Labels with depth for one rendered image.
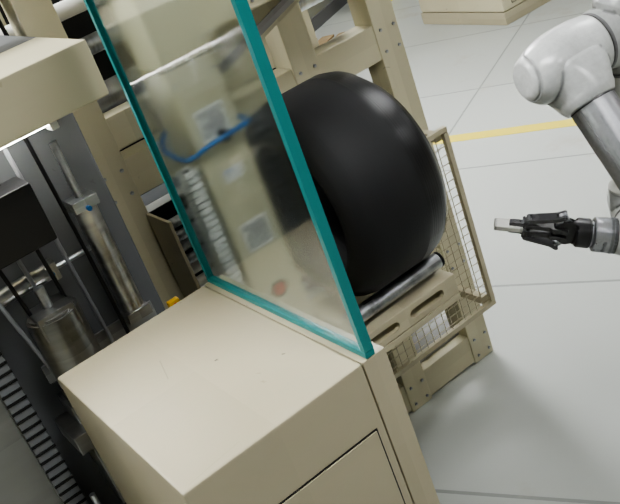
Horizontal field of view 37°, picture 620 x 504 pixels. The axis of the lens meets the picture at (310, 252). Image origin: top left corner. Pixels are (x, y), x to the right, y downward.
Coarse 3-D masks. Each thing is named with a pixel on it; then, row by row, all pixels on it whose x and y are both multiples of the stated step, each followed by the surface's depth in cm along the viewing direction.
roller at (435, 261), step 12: (420, 264) 243; (432, 264) 243; (444, 264) 246; (408, 276) 240; (420, 276) 241; (384, 288) 238; (396, 288) 238; (408, 288) 240; (372, 300) 235; (384, 300) 236; (372, 312) 234
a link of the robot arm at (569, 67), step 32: (576, 32) 190; (608, 32) 191; (544, 64) 187; (576, 64) 188; (608, 64) 190; (544, 96) 190; (576, 96) 189; (608, 96) 189; (608, 128) 188; (608, 160) 190
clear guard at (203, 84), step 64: (128, 0) 152; (192, 0) 134; (128, 64) 167; (192, 64) 145; (256, 64) 127; (192, 128) 159; (256, 128) 139; (192, 192) 175; (256, 192) 151; (256, 256) 166; (320, 256) 144; (320, 320) 158
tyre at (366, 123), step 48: (288, 96) 227; (336, 96) 222; (384, 96) 222; (336, 144) 213; (384, 144) 216; (336, 192) 214; (384, 192) 214; (432, 192) 222; (336, 240) 263; (384, 240) 218; (432, 240) 231
